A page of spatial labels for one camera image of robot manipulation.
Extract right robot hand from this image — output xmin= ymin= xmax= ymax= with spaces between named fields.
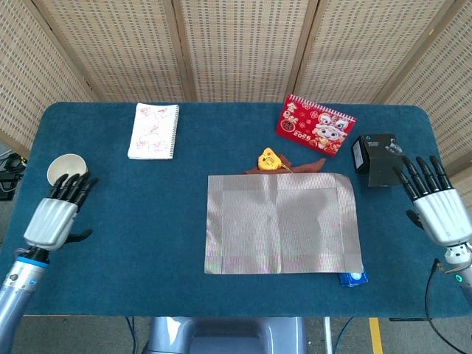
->
xmin=392 ymin=154 xmax=472 ymax=248

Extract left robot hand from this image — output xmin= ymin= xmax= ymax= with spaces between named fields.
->
xmin=22 ymin=171 xmax=100 ymax=252

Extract white ceramic bowl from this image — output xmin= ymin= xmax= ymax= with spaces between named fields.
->
xmin=46 ymin=153 xmax=89 ymax=185

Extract grey woven placemat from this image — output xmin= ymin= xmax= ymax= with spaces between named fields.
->
xmin=204 ymin=173 xmax=364 ymax=275

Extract gray robot base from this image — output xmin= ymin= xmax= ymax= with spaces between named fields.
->
xmin=142 ymin=316 xmax=309 ymax=354

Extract blue felt table cover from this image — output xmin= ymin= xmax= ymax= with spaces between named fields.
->
xmin=0 ymin=102 xmax=472 ymax=319

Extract black cardboard box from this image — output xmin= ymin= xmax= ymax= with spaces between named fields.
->
xmin=350 ymin=133 xmax=406 ymax=188

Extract blue and white carton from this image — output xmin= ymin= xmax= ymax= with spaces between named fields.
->
xmin=338 ymin=271 xmax=369 ymax=288

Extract spiral notebook with red drawings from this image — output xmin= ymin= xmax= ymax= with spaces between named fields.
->
xmin=127 ymin=103 xmax=180 ymax=161

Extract brown cloth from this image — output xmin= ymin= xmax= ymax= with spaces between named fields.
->
xmin=241 ymin=154 xmax=327 ymax=176

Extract white table leg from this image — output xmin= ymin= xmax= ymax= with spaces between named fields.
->
xmin=323 ymin=316 xmax=333 ymax=354

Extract red 2026 desk calendar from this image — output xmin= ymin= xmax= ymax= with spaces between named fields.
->
xmin=275 ymin=94 xmax=358 ymax=158

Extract woven bamboo folding screen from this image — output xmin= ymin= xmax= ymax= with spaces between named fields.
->
xmin=0 ymin=0 xmax=472 ymax=200

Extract black device with cables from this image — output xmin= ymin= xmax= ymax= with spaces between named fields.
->
xmin=0 ymin=153 xmax=27 ymax=202

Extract black cable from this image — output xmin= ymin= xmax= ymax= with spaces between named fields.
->
xmin=389 ymin=257 xmax=449 ymax=354

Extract blue cable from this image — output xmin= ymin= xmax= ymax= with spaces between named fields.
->
xmin=124 ymin=316 xmax=138 ymax=354
xmin=333 ymin=316 xmax=355 ymax=354

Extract yellow tape measure with strap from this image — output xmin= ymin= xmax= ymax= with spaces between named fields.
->
xmin=257 ymin=147 xmax=294 ymax=174

